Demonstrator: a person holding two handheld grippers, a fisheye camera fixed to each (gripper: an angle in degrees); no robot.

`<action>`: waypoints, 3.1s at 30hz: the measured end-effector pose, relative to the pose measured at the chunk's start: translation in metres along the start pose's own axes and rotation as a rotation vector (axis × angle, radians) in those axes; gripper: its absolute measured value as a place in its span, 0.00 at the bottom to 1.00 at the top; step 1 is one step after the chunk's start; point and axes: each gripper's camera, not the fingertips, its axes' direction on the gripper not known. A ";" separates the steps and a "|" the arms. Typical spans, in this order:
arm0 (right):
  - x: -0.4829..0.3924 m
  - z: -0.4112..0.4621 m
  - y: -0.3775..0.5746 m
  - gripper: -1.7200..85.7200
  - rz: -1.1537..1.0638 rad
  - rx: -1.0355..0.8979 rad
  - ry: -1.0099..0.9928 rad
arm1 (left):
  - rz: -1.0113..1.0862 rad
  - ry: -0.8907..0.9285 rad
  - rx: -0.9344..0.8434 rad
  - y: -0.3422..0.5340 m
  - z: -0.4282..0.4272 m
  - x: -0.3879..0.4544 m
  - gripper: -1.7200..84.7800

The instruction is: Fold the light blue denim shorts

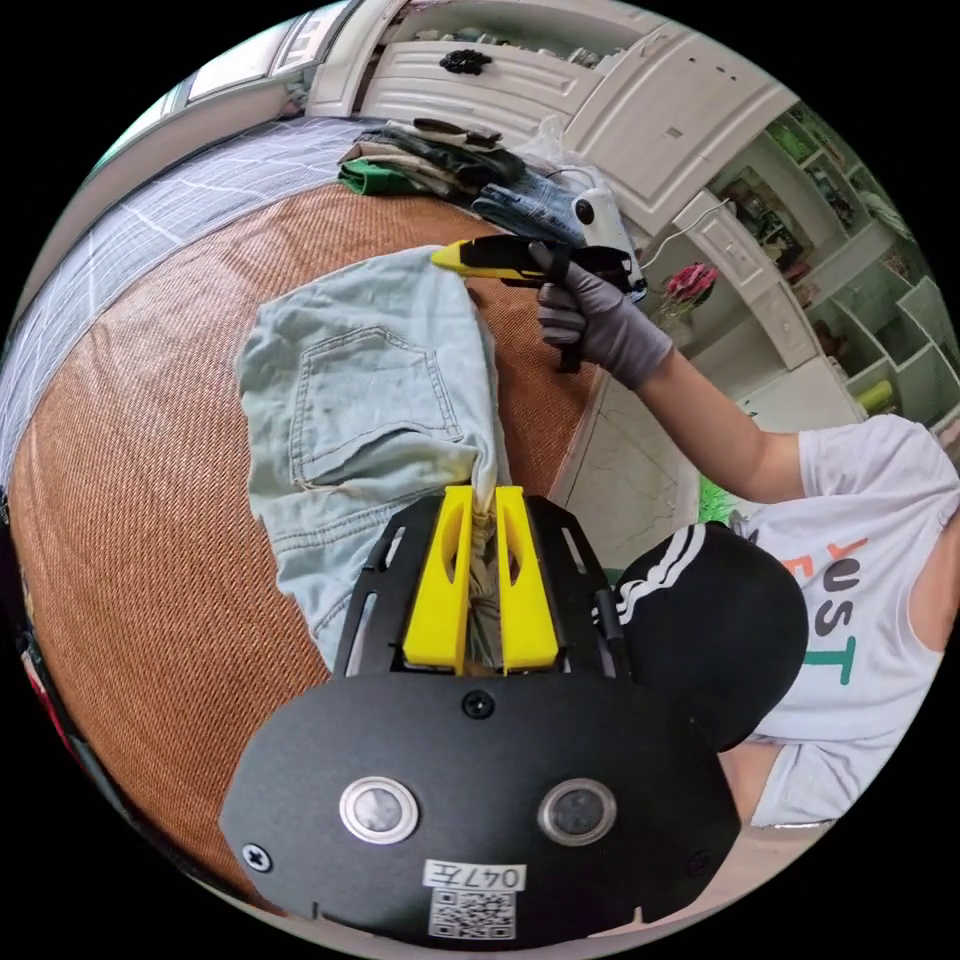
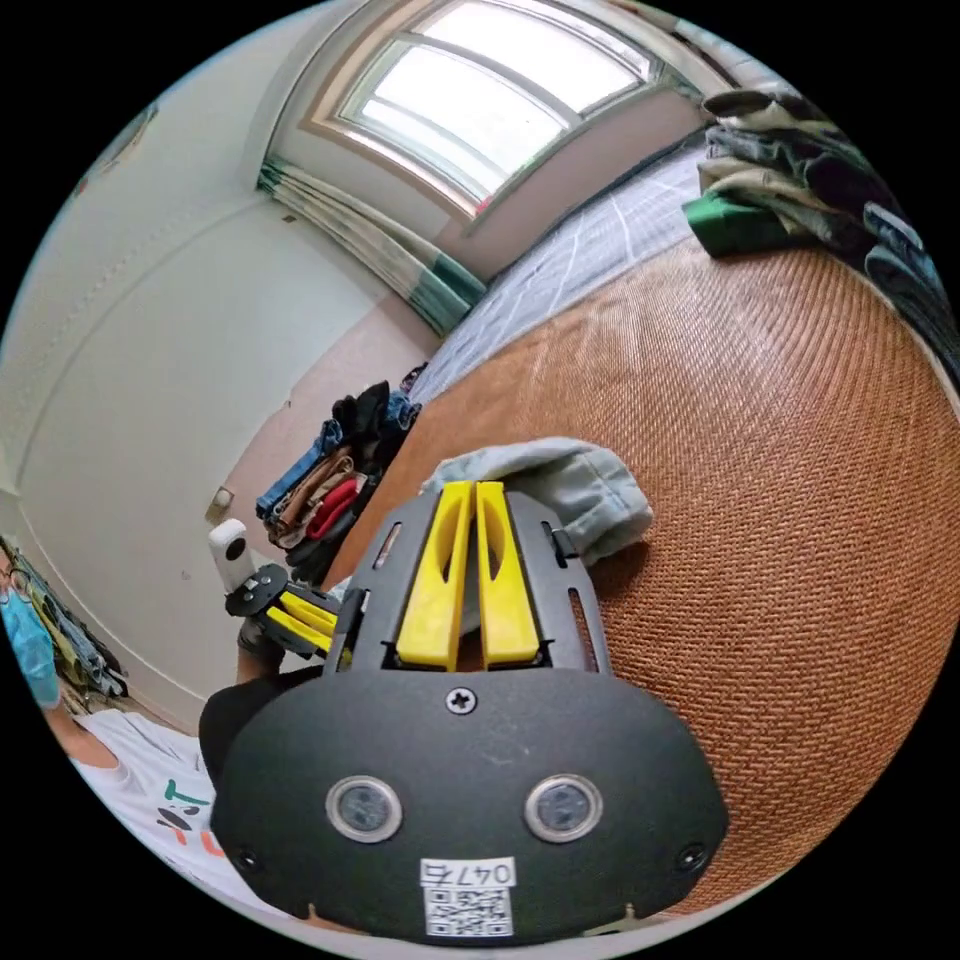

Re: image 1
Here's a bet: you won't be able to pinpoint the window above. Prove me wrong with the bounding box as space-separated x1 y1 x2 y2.
104 0 358 155

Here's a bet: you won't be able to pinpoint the pink flower bouquet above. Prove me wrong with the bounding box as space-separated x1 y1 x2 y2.
658 261 721 331

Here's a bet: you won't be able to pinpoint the white panelled cupboard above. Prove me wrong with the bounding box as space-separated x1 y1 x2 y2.
305 0 830 370

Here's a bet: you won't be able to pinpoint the pile of clothes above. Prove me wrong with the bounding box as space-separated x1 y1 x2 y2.
335 116 598 249

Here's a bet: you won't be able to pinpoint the person's body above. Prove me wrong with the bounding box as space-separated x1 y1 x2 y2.
592 412 960 830

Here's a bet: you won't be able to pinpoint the person's right forearm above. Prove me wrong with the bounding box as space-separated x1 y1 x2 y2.
635 349 810 504

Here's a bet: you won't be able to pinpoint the white shelf unit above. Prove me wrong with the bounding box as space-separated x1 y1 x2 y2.
704 97 960 451

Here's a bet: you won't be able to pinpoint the bed with woven mat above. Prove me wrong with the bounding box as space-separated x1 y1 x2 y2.
0 112 613 905

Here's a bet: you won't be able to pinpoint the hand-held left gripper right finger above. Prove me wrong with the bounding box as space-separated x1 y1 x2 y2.
495 485 561 676

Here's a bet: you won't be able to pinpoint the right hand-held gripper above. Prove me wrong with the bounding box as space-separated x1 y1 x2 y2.
430 234 648 376

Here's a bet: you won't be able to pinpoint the person's right hand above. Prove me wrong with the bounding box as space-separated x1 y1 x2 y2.
535 262 674 392

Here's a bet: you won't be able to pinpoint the light blue denim shorts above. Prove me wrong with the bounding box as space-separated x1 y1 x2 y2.
235 243 520 680

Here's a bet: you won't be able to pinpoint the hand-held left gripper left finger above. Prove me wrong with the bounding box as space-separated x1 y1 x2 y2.
401 485 476 673

